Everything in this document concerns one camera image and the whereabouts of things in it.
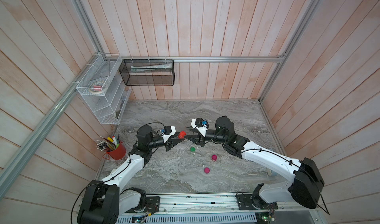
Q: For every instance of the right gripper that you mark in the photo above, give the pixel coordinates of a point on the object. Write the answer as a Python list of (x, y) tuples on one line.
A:
[(200, 140)]

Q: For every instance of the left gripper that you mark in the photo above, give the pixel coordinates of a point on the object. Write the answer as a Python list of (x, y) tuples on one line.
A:
[(172, 143)]

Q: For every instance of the red paint jar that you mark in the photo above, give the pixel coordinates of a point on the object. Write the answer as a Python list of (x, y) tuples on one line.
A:
[(182, 135)]

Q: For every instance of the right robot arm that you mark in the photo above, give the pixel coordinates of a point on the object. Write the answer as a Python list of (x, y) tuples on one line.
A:
[(303, 181)]

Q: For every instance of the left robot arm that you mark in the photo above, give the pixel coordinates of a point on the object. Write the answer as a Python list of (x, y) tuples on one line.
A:
[(105, 200)]

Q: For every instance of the red pencil cup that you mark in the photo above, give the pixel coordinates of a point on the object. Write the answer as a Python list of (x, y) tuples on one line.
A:
[(116, 154)]

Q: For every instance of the bundle of pencils and pens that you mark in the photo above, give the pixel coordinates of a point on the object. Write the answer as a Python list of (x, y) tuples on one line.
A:
[(107, 144)]

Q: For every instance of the tape roll on shelf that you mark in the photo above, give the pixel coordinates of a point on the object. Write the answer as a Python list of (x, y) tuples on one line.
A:
[(98, 88)]

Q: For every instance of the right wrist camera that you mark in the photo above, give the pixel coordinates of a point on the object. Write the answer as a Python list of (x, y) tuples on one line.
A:
[(200, 125)]

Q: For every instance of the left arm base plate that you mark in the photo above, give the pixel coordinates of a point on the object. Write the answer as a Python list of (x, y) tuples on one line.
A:
[(150, 205)]

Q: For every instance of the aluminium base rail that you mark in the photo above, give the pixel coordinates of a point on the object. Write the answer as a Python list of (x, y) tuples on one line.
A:
[(209, 203)]

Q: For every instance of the black mesh wall basket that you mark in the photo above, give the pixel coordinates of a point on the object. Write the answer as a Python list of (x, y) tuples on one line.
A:
[(147, 72)]

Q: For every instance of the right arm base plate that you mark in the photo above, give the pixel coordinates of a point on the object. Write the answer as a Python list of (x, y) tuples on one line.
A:
[(251, 202)]

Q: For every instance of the white wire shelf rack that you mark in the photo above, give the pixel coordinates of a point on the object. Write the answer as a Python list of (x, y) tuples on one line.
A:
[(108, 107)]

